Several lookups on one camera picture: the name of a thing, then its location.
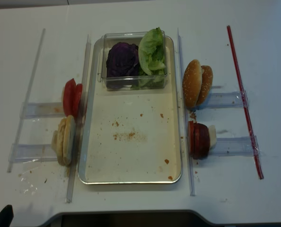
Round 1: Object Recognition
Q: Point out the pale bun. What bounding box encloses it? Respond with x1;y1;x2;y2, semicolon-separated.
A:
62;115;76;166
51;118;66;166

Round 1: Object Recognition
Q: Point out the front brown meat patty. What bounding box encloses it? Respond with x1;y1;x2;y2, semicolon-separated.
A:
188;121;197;159

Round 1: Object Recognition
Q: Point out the green lettuce leaf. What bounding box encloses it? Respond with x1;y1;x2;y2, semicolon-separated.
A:
131;27;167;89

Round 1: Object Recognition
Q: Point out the rear red tomato slice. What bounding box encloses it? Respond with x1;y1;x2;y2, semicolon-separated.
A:
72;83;83;118

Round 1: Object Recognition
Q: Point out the red tomato slice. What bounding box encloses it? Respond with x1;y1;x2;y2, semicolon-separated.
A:
62;79;76;116
72;83;83;118

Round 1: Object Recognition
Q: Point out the white cheese slice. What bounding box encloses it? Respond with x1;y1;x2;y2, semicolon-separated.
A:
208;125;217;149

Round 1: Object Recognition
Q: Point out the front red tomato slice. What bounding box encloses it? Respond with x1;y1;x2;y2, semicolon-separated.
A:
62;79;76;116

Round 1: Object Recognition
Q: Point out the metal baking tray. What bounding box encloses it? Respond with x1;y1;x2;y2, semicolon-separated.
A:
78;37;182;184

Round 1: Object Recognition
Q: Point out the purple cabbage leaf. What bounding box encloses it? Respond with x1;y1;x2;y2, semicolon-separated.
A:
106;42;140;89

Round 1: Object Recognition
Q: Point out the clear plastic container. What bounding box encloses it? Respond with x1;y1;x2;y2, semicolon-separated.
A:
97;32;168;90

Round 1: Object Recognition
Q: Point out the front sesame bun top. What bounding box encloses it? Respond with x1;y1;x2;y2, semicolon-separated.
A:
182;59;202;108

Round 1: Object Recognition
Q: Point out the sesame bun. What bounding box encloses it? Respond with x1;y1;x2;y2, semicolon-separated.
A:
196;65;213;105
182;59;202;108

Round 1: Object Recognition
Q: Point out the rear sesame bun top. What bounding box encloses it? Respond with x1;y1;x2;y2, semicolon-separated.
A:
196;65;213;105

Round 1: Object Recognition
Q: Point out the clear upper right holder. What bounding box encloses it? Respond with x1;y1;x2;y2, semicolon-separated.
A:
196;91;248;109

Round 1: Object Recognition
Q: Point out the clear holder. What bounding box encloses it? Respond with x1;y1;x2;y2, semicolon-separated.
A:
8;144;57;163
196;91;248;109
209;136;260;157
20;102;65;119

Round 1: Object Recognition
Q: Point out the clear lower right holder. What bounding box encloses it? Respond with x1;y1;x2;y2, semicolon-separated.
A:
209;136;260;157

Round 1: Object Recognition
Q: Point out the clear upper left holder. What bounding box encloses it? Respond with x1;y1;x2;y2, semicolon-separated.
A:
20;102;65;119

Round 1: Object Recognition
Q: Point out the red plastic strip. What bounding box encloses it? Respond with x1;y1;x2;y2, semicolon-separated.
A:
227;25;264;180

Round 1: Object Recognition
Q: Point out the clear lower left holder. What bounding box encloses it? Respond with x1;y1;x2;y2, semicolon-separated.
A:
8;144;57;163

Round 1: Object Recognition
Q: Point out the black object bottom left corner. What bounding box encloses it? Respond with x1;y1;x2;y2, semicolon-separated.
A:
0;205;14;227

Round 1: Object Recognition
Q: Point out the clear rail right of tray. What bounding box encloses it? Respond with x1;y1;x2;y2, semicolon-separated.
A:
177;28;195;197

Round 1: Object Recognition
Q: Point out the clear rail of tray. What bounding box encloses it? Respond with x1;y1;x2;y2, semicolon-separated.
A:
65;34;91;204
177;28;195;197

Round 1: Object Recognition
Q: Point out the clear rail left of tray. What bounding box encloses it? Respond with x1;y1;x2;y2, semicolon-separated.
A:
65;34;91;204

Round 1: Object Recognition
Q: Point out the clear far left rail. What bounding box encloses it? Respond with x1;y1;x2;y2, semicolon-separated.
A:
7;28;46;173

